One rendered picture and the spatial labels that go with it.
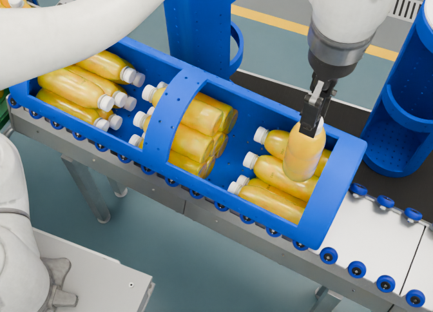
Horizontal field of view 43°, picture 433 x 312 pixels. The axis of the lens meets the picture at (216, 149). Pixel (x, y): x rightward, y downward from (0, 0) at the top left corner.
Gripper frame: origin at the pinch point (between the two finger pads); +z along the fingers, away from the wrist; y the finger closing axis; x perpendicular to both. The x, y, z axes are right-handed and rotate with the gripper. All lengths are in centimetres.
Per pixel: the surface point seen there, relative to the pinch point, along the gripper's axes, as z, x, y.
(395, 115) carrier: 88, -18, 68
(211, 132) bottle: 30.4, 22.6, 2.6
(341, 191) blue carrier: 24.1, -10.4, 0.0
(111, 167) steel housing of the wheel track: 59, 50, -7
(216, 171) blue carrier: 51, 21, 3
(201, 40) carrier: 66, 52, 49
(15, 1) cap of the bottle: 37, 94, 17
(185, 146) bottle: 33.0, 26.8, -2.4
